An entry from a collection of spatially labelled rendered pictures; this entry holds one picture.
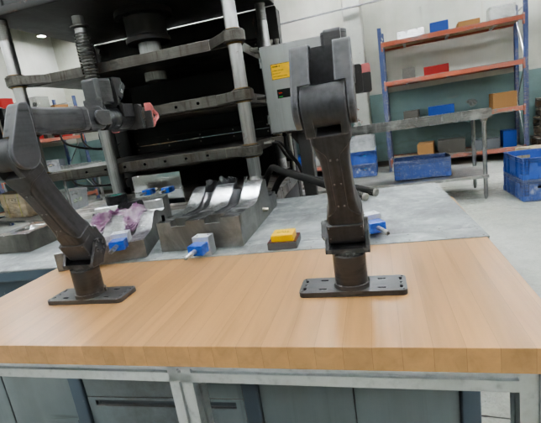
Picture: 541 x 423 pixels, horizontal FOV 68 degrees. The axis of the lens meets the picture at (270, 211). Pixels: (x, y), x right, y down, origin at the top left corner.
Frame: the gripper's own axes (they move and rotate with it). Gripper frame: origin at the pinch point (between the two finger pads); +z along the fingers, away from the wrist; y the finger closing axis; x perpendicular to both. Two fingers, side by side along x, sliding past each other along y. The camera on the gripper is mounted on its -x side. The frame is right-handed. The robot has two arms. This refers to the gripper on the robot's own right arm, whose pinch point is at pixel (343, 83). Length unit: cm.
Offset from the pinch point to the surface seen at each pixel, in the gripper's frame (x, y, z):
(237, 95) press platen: -7, 50, 64
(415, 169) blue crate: 78, -46, 361
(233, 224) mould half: 33.6, 34.2, -7.2
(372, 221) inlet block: 36.0, -4.2, -6.2
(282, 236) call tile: 36.8, 19.1, -11.7
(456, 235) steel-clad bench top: 40.2, -23.7, -10.1
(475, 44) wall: -72, -175, 642
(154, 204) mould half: 31, 77, 23
